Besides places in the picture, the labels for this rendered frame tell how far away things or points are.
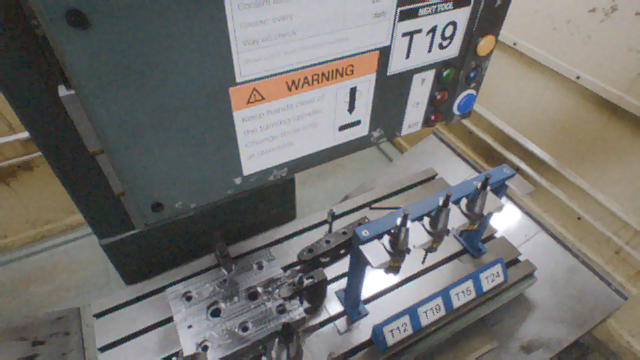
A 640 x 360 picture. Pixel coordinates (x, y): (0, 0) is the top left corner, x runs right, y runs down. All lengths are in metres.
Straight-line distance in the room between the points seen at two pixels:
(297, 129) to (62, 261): 1.54
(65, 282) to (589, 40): 1.87
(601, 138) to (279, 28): 1.11
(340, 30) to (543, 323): 1.23
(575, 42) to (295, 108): 1.02
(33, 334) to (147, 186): 1.24
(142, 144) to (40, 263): 1.55
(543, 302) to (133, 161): 1.31
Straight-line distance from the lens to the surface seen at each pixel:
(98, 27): 0.31
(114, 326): 1.22
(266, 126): 0.39
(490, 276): 1.24
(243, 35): 0.34
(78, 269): 1.80
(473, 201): 0.95
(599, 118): 1.32
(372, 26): 0.40
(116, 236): 1.43
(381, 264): 0.84
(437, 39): 0.46
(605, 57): 1.27
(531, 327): 1.45
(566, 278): 1.50
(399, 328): 1.09
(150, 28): 0.32
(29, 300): 1.81
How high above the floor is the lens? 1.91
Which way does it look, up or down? 46 degrees down
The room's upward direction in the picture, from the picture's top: 2 degrees clockwise
